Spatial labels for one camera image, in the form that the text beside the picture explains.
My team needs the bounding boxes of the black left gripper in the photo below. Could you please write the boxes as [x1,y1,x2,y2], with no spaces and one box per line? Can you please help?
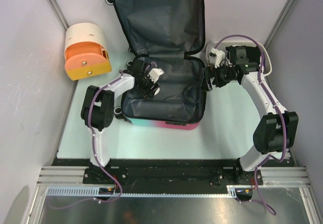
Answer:
[137,71,160,99]

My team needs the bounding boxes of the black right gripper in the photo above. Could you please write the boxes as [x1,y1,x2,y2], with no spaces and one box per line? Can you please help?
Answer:
[199,62,237,92]

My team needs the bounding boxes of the white rectangular plastic basin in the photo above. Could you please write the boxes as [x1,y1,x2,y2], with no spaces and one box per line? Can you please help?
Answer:
[205,40,274,78]

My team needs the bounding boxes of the pink and teal kids suitcase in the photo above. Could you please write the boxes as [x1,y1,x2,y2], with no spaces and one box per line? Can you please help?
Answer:
[105,0,207,130]

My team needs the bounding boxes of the cream and orange drawer box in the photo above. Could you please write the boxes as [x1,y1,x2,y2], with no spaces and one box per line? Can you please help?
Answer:
[64,22,112,81]

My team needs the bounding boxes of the white egg-shaped case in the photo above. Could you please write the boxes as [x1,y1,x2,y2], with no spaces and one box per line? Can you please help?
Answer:
[154,87,160,96]

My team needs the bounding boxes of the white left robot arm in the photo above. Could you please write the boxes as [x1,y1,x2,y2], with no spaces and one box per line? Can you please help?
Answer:
[81,60,165,184]

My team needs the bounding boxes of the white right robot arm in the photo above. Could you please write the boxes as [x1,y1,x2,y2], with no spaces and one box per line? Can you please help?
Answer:
[206,42,299,184]

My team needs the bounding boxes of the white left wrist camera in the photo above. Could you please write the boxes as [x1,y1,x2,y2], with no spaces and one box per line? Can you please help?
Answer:
[148,68,165,83]

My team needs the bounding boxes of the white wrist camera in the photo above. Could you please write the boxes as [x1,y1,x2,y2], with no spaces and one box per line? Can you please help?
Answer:
[208,47,226,68]
[148,68,165,83]

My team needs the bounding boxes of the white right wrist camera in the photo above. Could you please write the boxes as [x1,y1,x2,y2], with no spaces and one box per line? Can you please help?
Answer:
[208,47,226,68]

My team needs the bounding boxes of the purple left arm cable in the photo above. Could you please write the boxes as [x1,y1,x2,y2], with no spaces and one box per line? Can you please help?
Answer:
[46,61,157,209]

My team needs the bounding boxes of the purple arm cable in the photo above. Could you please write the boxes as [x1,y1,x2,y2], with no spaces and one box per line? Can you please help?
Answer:
[216,33,291,216]
[46,61,157,209]

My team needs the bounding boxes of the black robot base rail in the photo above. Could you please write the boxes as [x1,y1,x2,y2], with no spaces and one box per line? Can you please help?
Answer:
[51,158,296,187]

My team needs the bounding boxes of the white slotted cable duct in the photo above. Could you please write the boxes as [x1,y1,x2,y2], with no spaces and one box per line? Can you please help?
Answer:
[46,185,254,198]

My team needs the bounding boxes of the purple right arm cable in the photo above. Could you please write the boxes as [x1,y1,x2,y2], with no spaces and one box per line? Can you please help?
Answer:
[216,33,291,216]

